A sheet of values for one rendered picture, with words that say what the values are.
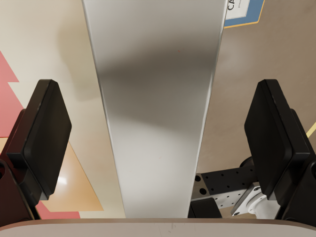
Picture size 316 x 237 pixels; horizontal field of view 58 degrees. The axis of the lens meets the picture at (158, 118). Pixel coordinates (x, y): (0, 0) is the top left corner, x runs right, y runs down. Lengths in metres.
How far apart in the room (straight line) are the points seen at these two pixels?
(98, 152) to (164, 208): 0.05
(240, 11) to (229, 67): 1.53
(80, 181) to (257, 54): 1.94
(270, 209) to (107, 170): 0.54
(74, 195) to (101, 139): 0.08
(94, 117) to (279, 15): 1.88
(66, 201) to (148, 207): 0.10
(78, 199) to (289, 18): 1.92
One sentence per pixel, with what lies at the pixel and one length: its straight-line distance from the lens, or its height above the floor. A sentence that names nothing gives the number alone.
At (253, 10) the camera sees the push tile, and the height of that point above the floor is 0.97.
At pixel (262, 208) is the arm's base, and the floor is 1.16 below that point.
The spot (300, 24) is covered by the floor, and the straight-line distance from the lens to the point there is 2.16.
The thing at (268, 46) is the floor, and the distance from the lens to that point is 2.11.
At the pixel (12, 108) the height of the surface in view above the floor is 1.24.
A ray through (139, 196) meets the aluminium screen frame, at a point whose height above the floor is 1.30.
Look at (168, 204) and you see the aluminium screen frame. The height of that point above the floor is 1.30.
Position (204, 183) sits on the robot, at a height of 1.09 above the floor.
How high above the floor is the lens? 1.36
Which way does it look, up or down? 40 degrees down
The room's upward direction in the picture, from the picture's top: 159 degrees clockwise
